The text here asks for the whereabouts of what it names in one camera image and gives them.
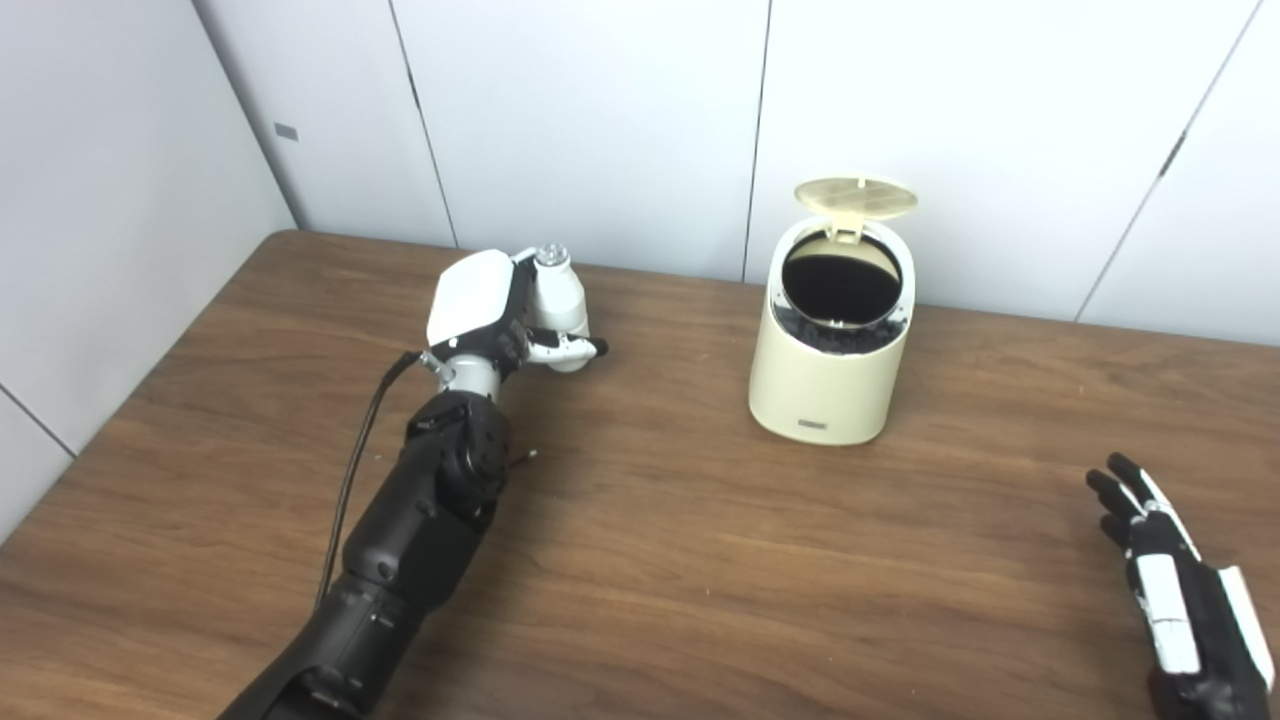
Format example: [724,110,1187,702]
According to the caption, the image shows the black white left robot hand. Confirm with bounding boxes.
[425,247,609,377]

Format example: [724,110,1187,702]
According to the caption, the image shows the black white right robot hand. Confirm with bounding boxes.
[1086,452,1278,720]

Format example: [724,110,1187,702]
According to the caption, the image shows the small white plastic bottle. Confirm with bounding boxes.
[525,243,593,374]

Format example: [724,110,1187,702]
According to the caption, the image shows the cream round bin lid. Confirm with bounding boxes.
[794,177,919,244]

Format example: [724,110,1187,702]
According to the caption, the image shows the cream-colored bin body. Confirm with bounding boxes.
[748,215,916,447]

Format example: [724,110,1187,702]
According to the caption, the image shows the black bin liner bag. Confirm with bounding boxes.
[770,230,911,356]

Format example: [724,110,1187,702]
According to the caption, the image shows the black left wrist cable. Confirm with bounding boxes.
[315,350,451,611]

